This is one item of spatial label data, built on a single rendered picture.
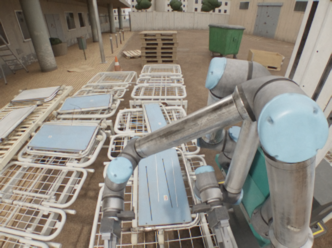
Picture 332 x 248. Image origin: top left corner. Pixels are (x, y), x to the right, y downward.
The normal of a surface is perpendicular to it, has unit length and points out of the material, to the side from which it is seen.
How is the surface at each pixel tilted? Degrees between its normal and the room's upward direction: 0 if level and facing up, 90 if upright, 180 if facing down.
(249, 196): 0
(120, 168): 23
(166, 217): 5
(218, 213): 10
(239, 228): 0
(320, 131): 83
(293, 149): 83
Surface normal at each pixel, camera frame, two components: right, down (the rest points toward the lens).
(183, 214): 0.08, -0.82
